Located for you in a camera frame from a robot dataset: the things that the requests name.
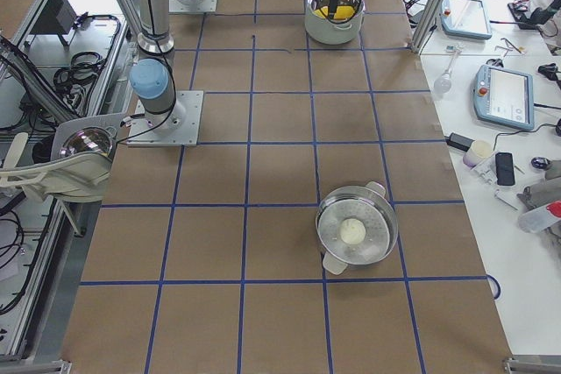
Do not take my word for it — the far teach pendant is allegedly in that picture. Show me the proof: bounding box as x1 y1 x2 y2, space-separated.
440 0 492 40

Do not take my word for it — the steel steamer pot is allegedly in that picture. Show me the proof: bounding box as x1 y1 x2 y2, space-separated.
316 181 398 275

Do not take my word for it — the yellow corn cob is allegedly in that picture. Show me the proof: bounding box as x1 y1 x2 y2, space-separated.
314 5 355 22

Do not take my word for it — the steel bowl on chair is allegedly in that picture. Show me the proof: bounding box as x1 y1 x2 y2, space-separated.
59 126 115 158

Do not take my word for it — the near teach pendant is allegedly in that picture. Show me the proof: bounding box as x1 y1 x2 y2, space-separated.
472 65 535 131

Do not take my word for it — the white steamed bun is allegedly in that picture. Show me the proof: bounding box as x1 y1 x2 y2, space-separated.
338 218 366 245

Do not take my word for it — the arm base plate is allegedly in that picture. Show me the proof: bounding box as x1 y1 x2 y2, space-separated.
125 90 204 147
169 0 217 15

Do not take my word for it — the teach pendant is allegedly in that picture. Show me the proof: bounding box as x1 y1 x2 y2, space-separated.
472 65 535 131
440 0 492 40

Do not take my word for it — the black smartphone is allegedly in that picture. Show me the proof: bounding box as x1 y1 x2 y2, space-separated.
494 152 515 187

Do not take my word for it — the white light bulb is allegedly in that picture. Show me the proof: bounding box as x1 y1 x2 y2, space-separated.
433 43 464 100

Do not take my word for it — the black power adapter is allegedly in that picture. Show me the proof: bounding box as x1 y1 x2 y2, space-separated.
445 132 474 152

